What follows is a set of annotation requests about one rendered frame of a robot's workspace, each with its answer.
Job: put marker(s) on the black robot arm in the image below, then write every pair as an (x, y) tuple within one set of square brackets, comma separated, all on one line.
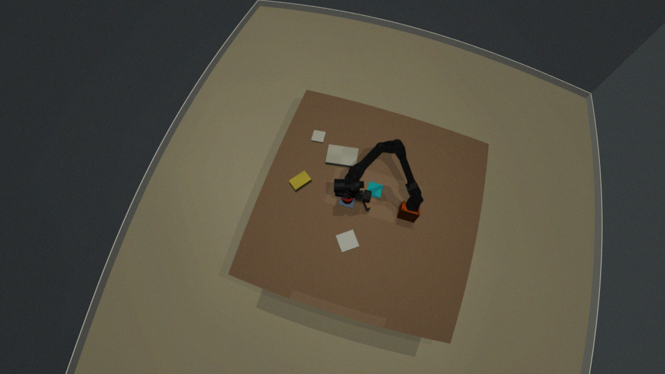
[(352, 179)]

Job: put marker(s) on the grey flat rectangular pad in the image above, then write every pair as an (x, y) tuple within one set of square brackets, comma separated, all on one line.
[(341, 156)]

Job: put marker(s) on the small grey flat square tile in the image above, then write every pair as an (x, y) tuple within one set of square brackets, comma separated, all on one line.
[(318, 136)]

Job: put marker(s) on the pale grey square tile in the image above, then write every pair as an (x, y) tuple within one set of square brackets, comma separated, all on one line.
[(347, 241)]

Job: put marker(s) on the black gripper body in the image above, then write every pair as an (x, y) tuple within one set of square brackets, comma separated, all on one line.
[(366, 196)]

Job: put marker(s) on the yellow rectangular block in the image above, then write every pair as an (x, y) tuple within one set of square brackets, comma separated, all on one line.
[(300, 180)]

